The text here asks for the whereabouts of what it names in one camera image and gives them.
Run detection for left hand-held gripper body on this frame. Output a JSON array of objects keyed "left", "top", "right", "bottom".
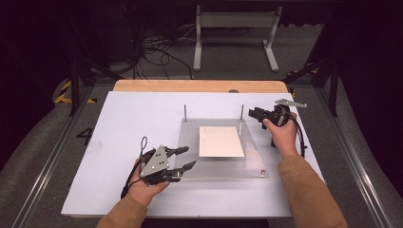
[{"left": 139, "top": 144, "right": 182, "bottom": 186}]

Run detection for yellow black floor tape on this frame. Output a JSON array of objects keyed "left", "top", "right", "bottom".
[
  {"left": 54, "top": 80, "right": 98, "bottom": 105},
  {"left": 285, "top": 62, "right": 318, "bottom": 78}
]

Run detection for person's left hand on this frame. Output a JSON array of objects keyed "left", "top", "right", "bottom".
[{"left": 127, "top": 158, "right": 171, "bottom": 207}]

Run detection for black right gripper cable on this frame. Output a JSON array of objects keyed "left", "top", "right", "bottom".
[{"left": 286, "top": 112, "right": 309, "bottom": 159}]

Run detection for white metal stand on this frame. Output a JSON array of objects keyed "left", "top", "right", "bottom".
[{"left": 193, "top": 4, "right": 283, "bottom": 73}]

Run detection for beige card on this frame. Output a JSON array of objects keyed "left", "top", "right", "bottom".
[{"left": 198, "top": 125, "right": 245, "bottom": 159}]

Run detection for person's right hand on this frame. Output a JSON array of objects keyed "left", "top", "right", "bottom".
[{"left": 262, "top": 111, "right": 299, "bottom": 159}]

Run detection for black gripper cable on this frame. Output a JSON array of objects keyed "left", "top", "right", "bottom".
[
  {"left": 286, "top": 112, "right": 309, "bottom": 159},
  {"left": 120, "top": 136, "right": 150, "bottom": 200}
]

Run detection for white board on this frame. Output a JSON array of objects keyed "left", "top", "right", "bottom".
[{"left": 61, "top": 90, "right": 326, "bottom": 219}]

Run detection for black floor cables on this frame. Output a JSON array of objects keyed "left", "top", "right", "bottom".
[{"left": 131, "top": 27, "right": 195, "bottom": 81}]

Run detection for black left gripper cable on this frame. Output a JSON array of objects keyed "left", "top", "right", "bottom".
[{"left": 120, "top": 136, "right": 150, "bottom": 200}]

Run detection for clear acrylic plate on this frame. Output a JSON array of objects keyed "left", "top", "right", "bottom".
[{"left": 173, "top": 117, "right": 270, "bottom": 180}]

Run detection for black metal stand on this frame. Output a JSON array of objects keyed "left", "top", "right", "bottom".
[{"left": 285, "top": 57, "right": 340, "bottom": 117}]

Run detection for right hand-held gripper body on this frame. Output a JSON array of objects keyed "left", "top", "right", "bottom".
[{"left": 267, "top": 98, "right": 308, "bottom": 128}]

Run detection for aluminium floor rail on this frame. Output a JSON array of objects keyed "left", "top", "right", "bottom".
[
  {"left": 11, "top": 85, "right": 97, "bottom": 228},
  {"left": 313, "top": 85, "right": 395, "bottom": 228}
]

